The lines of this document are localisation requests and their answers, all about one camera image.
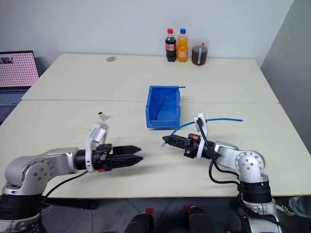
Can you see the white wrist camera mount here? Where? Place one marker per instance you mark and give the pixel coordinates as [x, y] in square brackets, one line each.
[96, 132]
[202, 125]

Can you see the small white coupler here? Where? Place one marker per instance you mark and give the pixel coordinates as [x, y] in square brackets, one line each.
[103, 116]

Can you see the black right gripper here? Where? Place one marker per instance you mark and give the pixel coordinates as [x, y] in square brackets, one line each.
[192, 145]

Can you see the clear cup dark liquid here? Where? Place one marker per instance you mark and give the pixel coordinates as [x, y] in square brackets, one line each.
[200, 54]

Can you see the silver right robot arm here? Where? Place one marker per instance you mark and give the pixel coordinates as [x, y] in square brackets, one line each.
[250, 165]

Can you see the cola bottle red cap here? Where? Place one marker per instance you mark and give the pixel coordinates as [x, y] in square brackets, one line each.
[170, 47]

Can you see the dark rounded shape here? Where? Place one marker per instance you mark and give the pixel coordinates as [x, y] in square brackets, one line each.
[200, 219]
[141, 223]

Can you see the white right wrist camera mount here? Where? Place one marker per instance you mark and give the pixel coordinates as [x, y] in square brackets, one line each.
[202, 125]

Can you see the blue plastic bin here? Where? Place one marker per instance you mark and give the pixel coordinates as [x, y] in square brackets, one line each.
[163, 109]

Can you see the laptop with dotted screen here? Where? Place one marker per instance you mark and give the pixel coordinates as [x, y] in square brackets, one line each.
[17, 70]

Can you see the small clear tape roll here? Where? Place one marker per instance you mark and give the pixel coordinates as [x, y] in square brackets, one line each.
[110, 59]

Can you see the orange soda bottle blue cap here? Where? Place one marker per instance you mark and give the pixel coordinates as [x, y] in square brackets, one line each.
[182, 48]

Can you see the white sneaker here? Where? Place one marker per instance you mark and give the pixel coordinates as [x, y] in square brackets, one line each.
[291, 206]

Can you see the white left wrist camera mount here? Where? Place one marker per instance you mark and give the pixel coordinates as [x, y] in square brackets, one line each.
[96, 132]

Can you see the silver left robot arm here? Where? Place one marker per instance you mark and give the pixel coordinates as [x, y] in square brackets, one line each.
[36, 167]

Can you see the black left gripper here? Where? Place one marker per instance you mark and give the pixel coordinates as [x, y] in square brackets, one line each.
[103, 157]

